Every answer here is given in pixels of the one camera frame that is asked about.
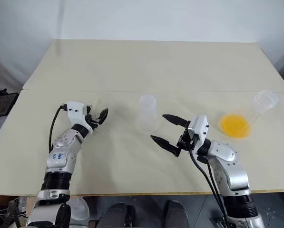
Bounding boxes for clear plastic cup centre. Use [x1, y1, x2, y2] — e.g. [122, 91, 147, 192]
[135, 94, 160, 133]

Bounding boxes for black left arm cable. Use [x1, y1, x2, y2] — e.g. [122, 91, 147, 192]
[48, 103, 69, 153]

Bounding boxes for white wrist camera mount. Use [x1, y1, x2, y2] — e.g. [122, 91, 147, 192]
[187, 115, 210, 144]
[66, 101, 94, 133]

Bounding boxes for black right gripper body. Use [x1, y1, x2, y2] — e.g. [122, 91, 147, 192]
[174, 125, 200, 158]

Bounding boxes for tangled cables under table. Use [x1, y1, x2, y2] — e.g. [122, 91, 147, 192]
[0, 195, 29, 228]

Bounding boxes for dark rounded shape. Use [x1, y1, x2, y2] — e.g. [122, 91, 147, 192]
[100, 201, 137, 228]
[164, 199, 190, 228]

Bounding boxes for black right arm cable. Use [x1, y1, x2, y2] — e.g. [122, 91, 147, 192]
[189, 147, 228, 228]
[205, 159, 228, 220]

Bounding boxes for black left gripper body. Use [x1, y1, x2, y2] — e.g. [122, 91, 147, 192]
[84, 105, 101, 130]

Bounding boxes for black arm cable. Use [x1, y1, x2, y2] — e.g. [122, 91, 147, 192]
[48, 103, 69, 153]
[189, 147, 228, 228]
[205, 159, 228, 220]

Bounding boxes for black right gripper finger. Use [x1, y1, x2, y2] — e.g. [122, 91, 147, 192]
[150, 134, 180, 157]
[161, 114, 191, 128]

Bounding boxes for black mesh stand base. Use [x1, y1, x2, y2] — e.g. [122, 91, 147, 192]
[0, 82, 20, 119]

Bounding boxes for clear plastic container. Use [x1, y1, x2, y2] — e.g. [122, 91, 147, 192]
[67, 195, 90, 220]

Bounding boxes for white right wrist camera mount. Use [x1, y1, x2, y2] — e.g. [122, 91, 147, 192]
[187, 115, 210, 144]

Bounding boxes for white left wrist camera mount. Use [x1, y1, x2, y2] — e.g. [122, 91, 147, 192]
[66, 101, 94, 133]

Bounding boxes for clear cup with orange liquid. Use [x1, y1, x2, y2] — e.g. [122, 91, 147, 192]
[218, 89, 280, 139]

